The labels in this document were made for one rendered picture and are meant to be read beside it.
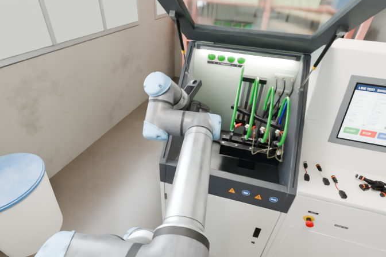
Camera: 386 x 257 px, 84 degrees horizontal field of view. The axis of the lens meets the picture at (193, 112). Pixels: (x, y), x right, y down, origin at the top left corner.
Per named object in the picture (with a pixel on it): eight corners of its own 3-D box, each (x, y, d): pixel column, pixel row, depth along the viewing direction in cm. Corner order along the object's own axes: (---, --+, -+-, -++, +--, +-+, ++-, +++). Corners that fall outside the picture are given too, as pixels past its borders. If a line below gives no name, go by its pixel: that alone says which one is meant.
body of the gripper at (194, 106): (182, 122, 85) (166, 113, 74) (186, 101, 87) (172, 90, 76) (199, 124, 81) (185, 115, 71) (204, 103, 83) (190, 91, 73)
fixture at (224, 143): (217, 162, 132) (220, 143, 124) (220, 151, 140) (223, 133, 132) (274, 175, 126) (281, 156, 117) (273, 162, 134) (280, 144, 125)
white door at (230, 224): (166, 242, 160) (163, 183, 123) (167, 239, 162) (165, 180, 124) (254, 269, 148) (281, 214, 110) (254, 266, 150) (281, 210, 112)
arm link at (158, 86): (138, 97, 61) (144, 70, 63) (159, 109, 70) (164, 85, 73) (161, 96, 57) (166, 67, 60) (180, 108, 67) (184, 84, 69)
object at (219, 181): (166, 183, 122) (165, 163, 114) (169, 177, 126) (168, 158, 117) (278, 211, 111) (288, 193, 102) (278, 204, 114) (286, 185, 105)
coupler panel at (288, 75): (262, 113, 140) (274, 69, 123) (262, 111, 143) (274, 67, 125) (283, 117, 137) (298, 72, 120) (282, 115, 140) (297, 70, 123)
